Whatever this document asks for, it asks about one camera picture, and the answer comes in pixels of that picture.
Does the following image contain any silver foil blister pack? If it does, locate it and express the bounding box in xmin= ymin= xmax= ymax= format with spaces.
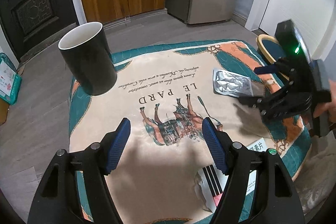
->
xmin=213 ymin=69 xmax=253 ymax=98

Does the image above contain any yellow rimmed teal trash bin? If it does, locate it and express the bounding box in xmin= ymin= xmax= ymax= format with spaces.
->
xmin=256 ymin=34 xmax=288 ymax=67

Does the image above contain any person's right hand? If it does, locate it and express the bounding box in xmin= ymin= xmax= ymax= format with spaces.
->
xmin=313 ymin=80 xmax=336 ymax=123

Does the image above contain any white striped torn packet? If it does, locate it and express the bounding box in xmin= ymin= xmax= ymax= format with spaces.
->
xmin=195 ymin=164 xmax=228 ymax=213

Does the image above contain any teal orange printed rug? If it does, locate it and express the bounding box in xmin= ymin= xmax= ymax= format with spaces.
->
xmin=69 ymin=39 xmax=311 ymax=223

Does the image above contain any black cup white inside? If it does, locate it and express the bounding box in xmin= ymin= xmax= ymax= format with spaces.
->
xmin=58 ymin=22 xmax=117 ymax=96

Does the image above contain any teal printed bag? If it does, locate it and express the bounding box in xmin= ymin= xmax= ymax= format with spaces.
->
xmin=0 ymin=52 xmax=22 ymax=105

